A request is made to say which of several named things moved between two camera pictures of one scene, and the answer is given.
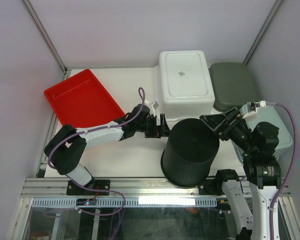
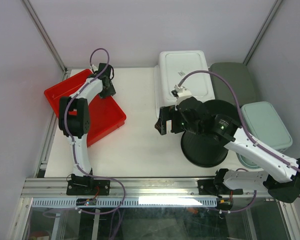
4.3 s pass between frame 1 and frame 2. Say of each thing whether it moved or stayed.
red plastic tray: stayed
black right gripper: moved
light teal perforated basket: stayed
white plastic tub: stayed
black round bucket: moved
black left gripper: moved
